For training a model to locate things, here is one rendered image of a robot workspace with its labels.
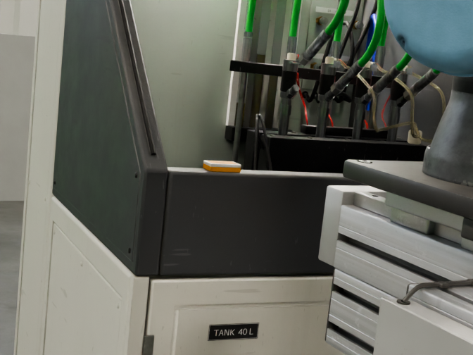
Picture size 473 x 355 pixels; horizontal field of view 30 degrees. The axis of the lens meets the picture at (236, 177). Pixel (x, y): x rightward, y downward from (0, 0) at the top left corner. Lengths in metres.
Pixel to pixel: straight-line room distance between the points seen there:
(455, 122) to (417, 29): 0.16
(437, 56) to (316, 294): 0.77
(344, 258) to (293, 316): 0.44
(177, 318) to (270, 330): 0.16
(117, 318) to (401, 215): 0.59
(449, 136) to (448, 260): 0.12
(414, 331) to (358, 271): 0.26
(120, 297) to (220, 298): 0.15
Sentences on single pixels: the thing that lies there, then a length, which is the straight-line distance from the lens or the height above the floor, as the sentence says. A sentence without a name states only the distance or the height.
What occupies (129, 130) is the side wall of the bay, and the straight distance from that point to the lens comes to 1.34.
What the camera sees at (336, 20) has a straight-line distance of 1.49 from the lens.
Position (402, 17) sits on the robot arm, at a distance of 0.74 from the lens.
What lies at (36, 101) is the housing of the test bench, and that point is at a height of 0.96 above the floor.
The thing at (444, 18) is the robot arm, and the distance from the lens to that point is 0.73.
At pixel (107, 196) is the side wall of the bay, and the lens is 1.44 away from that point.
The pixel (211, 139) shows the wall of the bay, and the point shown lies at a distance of 1.89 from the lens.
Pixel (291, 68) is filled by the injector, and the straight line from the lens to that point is 1.62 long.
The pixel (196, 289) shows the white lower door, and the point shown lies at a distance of 1.34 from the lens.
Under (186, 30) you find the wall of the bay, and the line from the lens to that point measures 1.84.
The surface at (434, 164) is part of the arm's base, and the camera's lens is 0.88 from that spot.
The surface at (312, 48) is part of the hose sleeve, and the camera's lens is 1.54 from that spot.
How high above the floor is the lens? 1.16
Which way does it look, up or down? 9 degrees down
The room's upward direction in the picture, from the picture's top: 6 degrees clockwise
